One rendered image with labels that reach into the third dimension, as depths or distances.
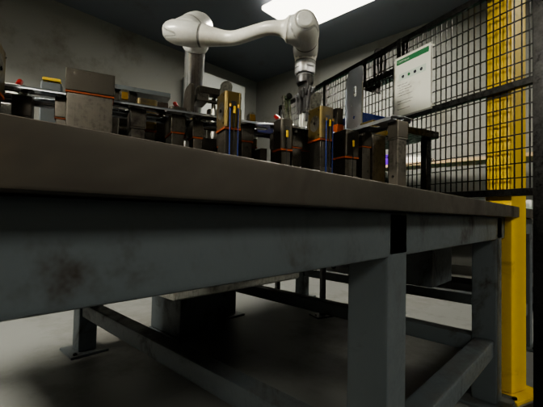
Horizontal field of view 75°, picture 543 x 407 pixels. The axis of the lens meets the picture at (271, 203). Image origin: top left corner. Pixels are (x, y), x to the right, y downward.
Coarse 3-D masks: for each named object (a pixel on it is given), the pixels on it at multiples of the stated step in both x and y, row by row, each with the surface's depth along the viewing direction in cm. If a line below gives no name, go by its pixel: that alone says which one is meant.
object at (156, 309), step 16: (160, 304) 190; (176, 304) 179; (192, 304) 182; (208, 304) 189; (224, 304) 197; (160, 320) 190; (176, 320) 179; (192, 320) 182; (208, 320) 189; (224, 320) 197; (176, 336) 178; (192, 336) 182
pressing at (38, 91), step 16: (32, 96) 108; (48, 96) 107; (64, 96) 108; (112, 112) 125; (160, 112) 123; (176, 112) 122; (192, 112) 120; (256, 128) 143; (272, 128) 142; (304, 128) 137
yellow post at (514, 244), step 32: (512, 0) 133; (512, 32) 132; (512, 96) 131; (512, 128) 131; (512, 160) 131; (512, 224) 130; (512, 256) 130; (512, 288) 129; (512, 320) 129; (512, 352) 128; (512, 384) 128
